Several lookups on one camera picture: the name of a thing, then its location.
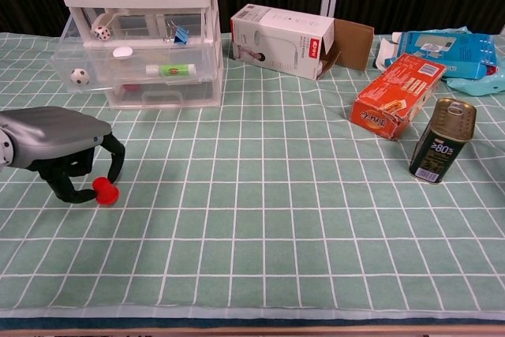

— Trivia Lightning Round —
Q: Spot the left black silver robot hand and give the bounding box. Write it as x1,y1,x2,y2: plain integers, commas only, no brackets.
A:
0,106,126,206

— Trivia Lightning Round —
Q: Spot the clear drawer with small items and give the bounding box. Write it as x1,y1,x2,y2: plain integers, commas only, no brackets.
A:
49,17,216,94

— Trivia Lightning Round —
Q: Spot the red pushpin shaped object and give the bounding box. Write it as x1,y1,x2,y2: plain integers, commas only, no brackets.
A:
92,177,121,207

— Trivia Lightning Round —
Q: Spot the small soccer ball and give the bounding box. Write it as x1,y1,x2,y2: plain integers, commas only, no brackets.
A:
69,67,91,86

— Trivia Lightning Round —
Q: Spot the small white plastic piece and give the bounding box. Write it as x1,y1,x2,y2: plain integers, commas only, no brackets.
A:
91,10,129,30

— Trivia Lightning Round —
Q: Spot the green glue stick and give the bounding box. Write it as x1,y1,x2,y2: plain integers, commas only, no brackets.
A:
144,63,197,77

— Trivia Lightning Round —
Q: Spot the blue binder clip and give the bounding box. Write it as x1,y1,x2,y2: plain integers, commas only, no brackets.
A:
163,21,191,47

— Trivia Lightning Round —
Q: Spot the green checkered tablecloth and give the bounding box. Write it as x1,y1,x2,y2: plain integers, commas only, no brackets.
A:
0,31,505,320

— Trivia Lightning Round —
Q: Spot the white lamp carton box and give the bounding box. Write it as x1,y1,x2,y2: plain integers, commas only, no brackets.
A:
230,3,375,81

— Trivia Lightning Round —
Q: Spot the orange carton box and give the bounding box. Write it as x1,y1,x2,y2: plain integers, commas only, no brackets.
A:
350,52,449,142

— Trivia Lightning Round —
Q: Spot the dark olive oil tin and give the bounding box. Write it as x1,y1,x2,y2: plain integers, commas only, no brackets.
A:
409,96,477,185

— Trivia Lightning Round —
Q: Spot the blue scale carton box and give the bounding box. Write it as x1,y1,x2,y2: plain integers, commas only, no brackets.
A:
372,31,498,80

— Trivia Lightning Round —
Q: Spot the light blue plastic bag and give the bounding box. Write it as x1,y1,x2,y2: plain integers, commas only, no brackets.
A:
394,25,505,97

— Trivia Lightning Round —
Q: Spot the clear drawer with handle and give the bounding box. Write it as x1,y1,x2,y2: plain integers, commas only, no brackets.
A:
104,76,223,110

